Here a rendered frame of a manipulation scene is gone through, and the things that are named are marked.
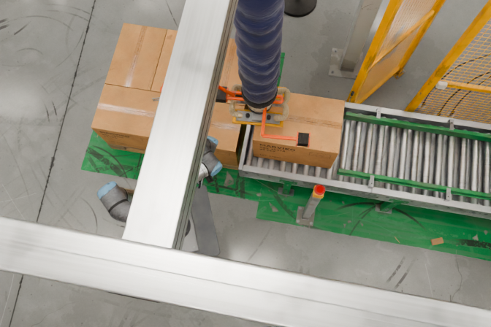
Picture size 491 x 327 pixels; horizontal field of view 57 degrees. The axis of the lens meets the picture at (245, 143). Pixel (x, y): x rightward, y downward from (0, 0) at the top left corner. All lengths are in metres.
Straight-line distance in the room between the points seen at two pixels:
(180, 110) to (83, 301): 3.35
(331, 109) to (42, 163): 2.68
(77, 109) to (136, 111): 0.95
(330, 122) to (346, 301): 2.56
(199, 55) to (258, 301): 0.54
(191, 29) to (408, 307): 0.69
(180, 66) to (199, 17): 0.13
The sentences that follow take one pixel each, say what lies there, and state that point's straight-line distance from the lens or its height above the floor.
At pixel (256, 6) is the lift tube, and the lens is 1.90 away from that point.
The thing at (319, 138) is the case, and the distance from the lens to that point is 3.16.
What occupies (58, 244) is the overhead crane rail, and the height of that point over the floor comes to 3.21.
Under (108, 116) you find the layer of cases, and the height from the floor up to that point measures 0.54.
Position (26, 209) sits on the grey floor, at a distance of 4.49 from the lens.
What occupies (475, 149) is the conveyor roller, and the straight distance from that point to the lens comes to 3.89.
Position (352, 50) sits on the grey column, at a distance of 4.14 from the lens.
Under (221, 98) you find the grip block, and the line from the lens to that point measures 2.94.
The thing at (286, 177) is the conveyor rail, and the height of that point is 0.60.
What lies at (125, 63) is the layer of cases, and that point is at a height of 0.54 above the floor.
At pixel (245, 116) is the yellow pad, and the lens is 3.00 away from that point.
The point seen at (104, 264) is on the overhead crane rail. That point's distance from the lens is 0.75.
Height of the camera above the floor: 3.91
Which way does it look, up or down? 71 degrees down
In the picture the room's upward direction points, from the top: 7 degrees counter-clockwise
